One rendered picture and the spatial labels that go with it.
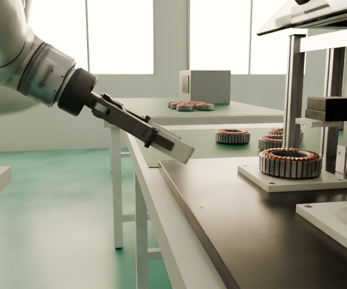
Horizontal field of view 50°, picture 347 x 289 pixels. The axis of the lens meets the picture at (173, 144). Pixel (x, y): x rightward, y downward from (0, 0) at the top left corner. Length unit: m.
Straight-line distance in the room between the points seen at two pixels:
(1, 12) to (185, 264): 0.33
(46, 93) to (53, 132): 4.61
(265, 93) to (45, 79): 5.10
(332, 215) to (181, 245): 0.20
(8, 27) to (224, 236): 0.34
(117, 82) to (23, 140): 1.45
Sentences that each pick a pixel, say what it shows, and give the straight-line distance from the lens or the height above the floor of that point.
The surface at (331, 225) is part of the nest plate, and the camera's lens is 0.50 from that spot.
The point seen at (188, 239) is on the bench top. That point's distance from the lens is 0.51.
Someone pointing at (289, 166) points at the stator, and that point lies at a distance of 0.68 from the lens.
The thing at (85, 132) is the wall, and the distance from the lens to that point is 5.17.
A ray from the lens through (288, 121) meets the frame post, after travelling 0.92.
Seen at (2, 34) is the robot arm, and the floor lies 1.00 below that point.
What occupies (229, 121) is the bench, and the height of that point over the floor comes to 0.72.
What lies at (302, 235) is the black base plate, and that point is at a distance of 0.49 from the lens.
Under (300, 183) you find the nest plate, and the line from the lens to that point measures 0.67.
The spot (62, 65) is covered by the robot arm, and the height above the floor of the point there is 0.98.
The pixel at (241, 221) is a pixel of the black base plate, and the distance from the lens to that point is 0.52.
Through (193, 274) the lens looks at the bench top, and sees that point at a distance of 0.43.
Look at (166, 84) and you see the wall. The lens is 5.18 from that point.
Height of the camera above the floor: 0.96
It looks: 10 degrees down
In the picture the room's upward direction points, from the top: straight up
